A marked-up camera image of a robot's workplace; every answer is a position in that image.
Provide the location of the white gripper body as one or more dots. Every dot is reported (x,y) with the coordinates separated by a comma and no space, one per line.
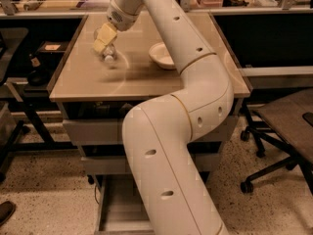
(122,20)

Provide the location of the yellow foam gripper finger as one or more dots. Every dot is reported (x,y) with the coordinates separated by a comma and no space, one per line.
(99,46)
(106,34)

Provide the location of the clear plastic water bottle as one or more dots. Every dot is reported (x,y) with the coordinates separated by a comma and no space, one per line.
(109,55)

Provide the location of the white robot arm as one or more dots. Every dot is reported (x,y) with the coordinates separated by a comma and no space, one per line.
(156,132)

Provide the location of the grey drawer cabinet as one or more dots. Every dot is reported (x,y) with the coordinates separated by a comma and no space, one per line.
(87,88)

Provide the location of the dark bottle under desk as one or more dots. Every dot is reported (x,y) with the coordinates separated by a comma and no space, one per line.
(40,75)

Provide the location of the grey top drawer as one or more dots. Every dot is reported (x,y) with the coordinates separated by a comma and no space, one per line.
(107,131)

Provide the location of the grey middle drawer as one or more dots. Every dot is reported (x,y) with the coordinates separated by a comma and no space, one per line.
(112,165)

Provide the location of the open grey bottom drawer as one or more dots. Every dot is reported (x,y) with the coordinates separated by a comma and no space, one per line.
(121,211)

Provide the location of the white paper bowl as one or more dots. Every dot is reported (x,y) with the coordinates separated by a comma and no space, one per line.
(160,55)

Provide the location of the black box with label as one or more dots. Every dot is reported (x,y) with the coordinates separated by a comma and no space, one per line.
(53,47)

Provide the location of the dark shoe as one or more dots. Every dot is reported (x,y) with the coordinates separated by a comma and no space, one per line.
(6,210)

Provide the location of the black office chair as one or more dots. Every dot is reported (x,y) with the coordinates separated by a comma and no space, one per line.
(285,123)

